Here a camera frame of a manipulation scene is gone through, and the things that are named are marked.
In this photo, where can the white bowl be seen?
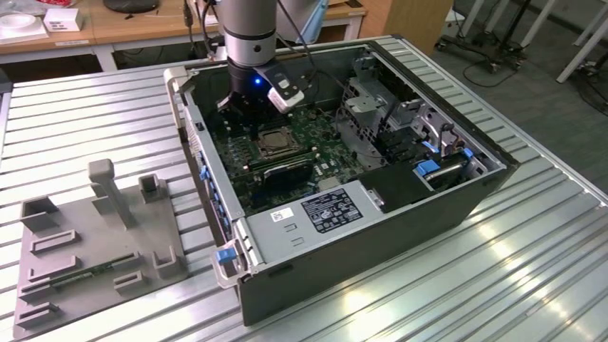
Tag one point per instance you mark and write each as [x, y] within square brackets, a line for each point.
[19, 25]

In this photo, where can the wooden desk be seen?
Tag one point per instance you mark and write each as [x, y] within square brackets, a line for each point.
[143, 25]

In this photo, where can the blue case latch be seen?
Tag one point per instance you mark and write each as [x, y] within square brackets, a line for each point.
[225, 257]

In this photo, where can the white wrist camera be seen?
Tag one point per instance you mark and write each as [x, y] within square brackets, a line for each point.
[284, 92]

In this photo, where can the green motherboard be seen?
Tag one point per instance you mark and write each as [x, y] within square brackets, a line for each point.
[332, 160]

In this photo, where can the black round object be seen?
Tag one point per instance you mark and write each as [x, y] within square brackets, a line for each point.
[131, 5]

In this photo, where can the white table leg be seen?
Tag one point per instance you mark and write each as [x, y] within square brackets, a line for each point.
[583, 53]

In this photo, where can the CPU socket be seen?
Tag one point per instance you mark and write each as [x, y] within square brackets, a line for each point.
[271, 155]

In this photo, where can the wooden cabinet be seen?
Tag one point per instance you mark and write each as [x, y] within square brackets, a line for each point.
[417, 21]

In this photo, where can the black plastic shroud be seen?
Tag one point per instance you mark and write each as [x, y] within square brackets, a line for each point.
[389, 189]

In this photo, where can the black expansion card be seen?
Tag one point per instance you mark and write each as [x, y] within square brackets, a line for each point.
[284, 176]

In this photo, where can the black rolling stand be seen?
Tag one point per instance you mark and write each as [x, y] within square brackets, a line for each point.
[516, 21]

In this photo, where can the grey parts rack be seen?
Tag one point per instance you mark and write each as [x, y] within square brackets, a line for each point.
[95, 231]

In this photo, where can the silver CPU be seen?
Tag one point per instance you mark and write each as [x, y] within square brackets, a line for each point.
[276, 140]

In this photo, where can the white cardboard box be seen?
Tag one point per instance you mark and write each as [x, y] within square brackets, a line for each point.
[64, 19]

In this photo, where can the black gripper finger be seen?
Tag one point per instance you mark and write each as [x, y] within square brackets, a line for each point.
[225, 101]

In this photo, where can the silver power supply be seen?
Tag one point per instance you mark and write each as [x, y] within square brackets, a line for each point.
[280, 242]

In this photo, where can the red packet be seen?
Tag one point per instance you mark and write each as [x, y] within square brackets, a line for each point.
[56, 3]

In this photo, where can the green RAM stick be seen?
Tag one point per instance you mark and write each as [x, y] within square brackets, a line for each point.
[101, 269]

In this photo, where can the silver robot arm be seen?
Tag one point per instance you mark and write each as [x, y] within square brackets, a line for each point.
[249, 42]

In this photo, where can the grey metal drive cage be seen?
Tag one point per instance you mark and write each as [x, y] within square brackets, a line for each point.
[360, 107]

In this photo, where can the open PC case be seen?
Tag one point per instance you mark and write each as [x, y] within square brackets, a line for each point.
[356, 263]

